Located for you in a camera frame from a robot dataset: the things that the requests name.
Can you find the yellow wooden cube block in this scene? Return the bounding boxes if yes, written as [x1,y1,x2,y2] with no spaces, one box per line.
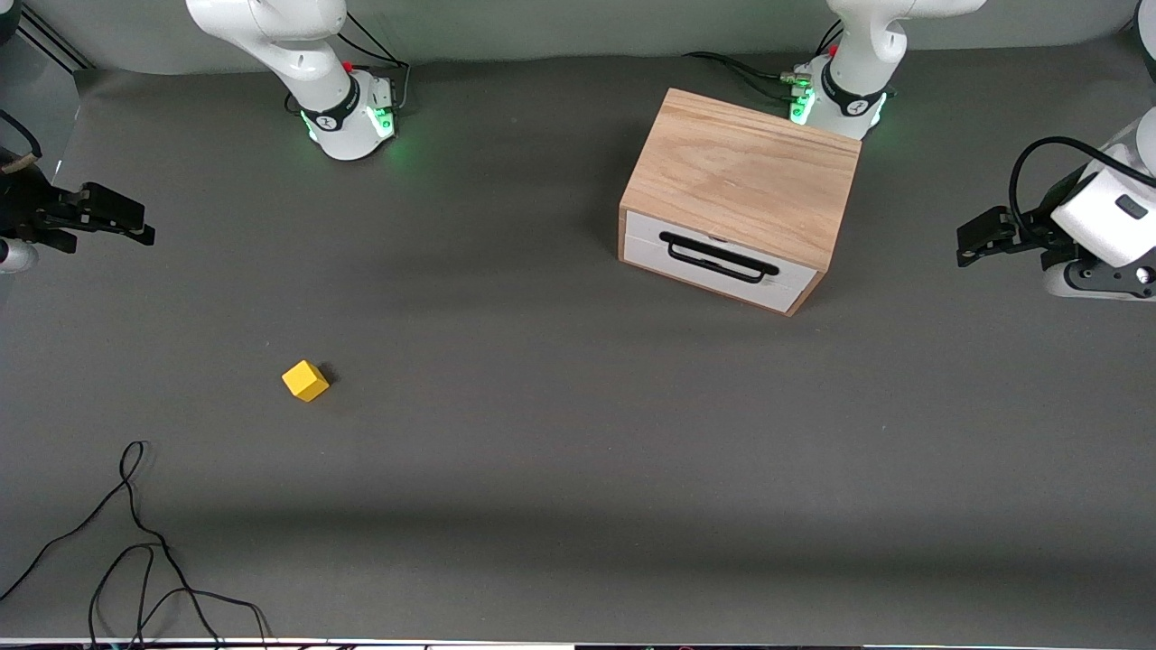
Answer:
[281,359,331,404]

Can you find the white-fronted drawer with black handle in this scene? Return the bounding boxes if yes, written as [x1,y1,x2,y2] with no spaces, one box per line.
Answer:
[622,209,819,313]

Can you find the wooden drawer cabinet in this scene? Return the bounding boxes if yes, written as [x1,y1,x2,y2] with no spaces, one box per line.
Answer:
[618,88,862,318]

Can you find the dark grey table mat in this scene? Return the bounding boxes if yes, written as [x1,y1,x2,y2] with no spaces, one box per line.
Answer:
[0,36,1156,644]

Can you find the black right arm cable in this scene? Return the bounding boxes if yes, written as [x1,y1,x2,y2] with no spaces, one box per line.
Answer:
[0,109,43,174]

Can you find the black rail fixture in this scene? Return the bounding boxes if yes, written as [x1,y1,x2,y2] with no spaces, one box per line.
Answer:
[13,7,97,73]

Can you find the thin black loose cable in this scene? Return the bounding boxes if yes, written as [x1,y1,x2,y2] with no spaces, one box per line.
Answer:
[0,440,273,650]

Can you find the black left arm base cables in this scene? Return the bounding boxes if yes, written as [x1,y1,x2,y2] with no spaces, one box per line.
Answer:
[684,22,846,102]

